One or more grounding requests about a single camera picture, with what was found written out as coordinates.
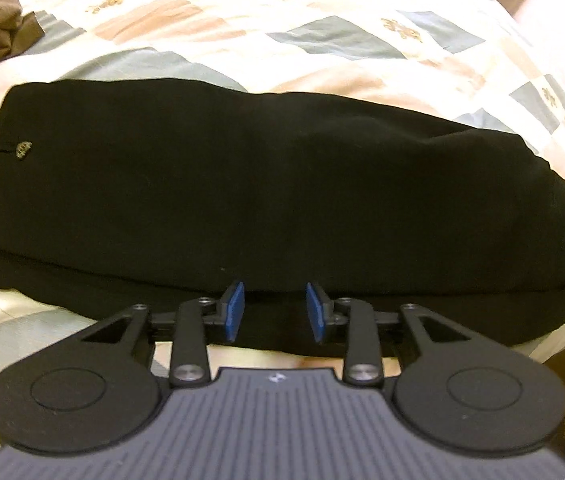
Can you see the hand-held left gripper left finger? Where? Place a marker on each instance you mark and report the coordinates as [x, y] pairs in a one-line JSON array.
[[234, 312]]

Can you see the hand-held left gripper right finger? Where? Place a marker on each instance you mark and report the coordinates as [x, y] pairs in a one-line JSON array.
[[316, 312]]

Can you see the black pants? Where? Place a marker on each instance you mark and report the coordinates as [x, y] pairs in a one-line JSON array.
[[272, 195]]

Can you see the diamond patterned quilt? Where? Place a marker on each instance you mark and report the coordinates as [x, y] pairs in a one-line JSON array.
[[272, 15]]

